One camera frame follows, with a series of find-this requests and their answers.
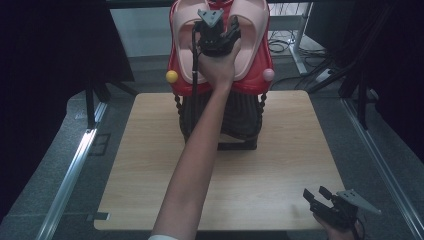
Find white metal desk frame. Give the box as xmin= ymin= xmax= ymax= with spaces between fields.
xmin=268 ymin=2 xmax=309 ymax=76

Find black tripod stand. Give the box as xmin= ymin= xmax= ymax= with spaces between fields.
xmin=83 ymin=75 xmax=139 ymax=130

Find black floor cables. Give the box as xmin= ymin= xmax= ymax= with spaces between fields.
xmin=268 ymin=29 xmax=333 ymax=93

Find red and black shoe rack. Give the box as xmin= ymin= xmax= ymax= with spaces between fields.
xmin=165 ymin=0 xmax=276 ymax=152

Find person's left hand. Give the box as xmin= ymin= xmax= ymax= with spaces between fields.
xmin=198 ymin=38 xmax=243 ymax=88

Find black metal stand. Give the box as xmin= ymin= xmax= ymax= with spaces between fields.
xmin=306 ymin=0 xmax=379 ymax=131

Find person's right hand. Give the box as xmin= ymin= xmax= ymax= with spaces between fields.
xmin=313 ymin=214 xmax=363 ymax=240

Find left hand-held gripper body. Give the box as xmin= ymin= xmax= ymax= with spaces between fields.
xmin=194 ymin=8 xmax=242 ymax=58

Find dark curtain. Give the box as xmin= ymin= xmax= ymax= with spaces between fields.
xmin=333 ymin=0 xmax=424 ymax=164
xmin=0 ymin=0 xmax=136 ymax=222

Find grey table bracket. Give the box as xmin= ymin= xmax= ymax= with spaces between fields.
xmin=86 ymin=212 xmax=111 ymax=222

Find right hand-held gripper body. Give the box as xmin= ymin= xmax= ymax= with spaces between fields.
xmin=309 ymin=189 xmax=382 ymax=230

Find pink slipper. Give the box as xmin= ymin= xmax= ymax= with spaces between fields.
xmin=227 ymin=0 xmax=270 ymax=82
xmin=173 ymin=0 xmax=210 ymax=85

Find aluminium rail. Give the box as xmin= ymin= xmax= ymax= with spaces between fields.
xmin=35 ymin=101 xmax=109 ymax=240
xmin=341 ymin=98 xmax=424 ymax=240

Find white power strip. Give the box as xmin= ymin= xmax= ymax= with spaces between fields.
xmin=314 ymin=68 xmax=334 ymax=84

